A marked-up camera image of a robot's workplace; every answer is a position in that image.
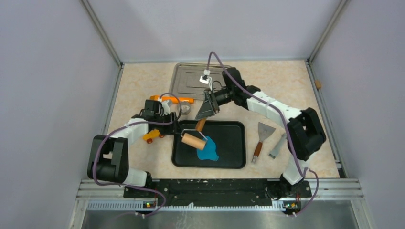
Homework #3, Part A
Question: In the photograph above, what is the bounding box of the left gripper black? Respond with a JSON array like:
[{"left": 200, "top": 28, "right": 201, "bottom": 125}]
[{"left": 154, "top": 111, "right": 183, "bottom": 135}]

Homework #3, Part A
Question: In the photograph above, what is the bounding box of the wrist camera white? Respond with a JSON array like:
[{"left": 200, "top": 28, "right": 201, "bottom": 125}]
[
  {"left": 199, "top": 70, "right": 213, "bottom": 91},
  {"left": 158, "top": 101, "right": 171, "bottom": 116}
]

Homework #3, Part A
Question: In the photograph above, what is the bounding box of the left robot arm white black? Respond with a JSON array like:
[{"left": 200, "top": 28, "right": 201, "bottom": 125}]
[{"left": 87, "top": 100, "right": 181, "bottom": 197}]

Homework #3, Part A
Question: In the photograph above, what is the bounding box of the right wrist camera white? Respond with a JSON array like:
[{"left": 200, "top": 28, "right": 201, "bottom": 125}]
[{"left": 199, "top": 70, "right": 213, "bottom": 91}]

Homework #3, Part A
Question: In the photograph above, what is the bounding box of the grey dumbbell-shaped tool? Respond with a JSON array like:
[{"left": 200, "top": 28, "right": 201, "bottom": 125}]
[{"left": 269, "top": 133, "right": 287, "bottom": 159}]

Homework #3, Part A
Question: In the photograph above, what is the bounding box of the small wooden cork piece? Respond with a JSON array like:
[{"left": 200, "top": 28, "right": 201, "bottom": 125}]
[{"left": 314, "top": 80, "right": 322, "bottom": 90}]

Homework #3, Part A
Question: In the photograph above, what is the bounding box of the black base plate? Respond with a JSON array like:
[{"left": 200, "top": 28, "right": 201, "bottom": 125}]
[{"left": 123, "top": 178, "right": 312, "bottom": 207}]

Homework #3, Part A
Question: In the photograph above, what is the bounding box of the silver metal tray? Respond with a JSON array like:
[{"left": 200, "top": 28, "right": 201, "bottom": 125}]
[{"left": 168, "top": 62, "right": 234, "bottom": 103}]

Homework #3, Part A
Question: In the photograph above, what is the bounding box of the metal scraper wooden handle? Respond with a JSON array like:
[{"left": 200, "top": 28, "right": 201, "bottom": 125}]
[{"left": 251, "top": 122, "right": 276, "bottom": 164}]

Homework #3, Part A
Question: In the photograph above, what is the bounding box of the round metal cookie cutter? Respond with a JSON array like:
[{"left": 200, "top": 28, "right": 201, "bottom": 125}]
[{"left": 178, "top": 101, "right": 191, "bottom": 115}]

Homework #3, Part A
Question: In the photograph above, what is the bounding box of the yellow toy car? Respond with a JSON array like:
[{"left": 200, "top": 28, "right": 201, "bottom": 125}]
[{"left": 142, "top": 129, "right": 164, "bottom": 144}]

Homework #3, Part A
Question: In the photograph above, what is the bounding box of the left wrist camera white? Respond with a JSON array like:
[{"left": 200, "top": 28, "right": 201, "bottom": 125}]
[{"left": 158, "top": 101, "right": 171, "bottom": 116}]

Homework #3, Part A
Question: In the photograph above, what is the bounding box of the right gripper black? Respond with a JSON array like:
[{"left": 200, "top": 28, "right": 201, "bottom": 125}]
[{"left": 197, "top": 87, "right": 235, "bottom": 120}]

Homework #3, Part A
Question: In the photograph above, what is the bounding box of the wooden rolling pin roller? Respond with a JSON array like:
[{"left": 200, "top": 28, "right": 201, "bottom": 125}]
[{"left": 180, "top": 118, "right": 208, "bottom": 150}]

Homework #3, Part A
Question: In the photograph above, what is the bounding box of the blue dough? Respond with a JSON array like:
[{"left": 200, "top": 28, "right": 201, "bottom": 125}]
[{"left": 197, "top": 136, "right": 219, "bottom": 161}]

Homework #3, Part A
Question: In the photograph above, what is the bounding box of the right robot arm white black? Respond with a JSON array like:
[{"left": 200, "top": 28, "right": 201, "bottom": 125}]
[{"left": 195, "top": 67, "right": 327, "bottom": 197}]

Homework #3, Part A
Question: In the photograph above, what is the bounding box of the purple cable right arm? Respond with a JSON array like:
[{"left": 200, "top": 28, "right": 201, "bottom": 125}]
[{"left": 205, "top": 51, "right": 320, "bottom": 217}]

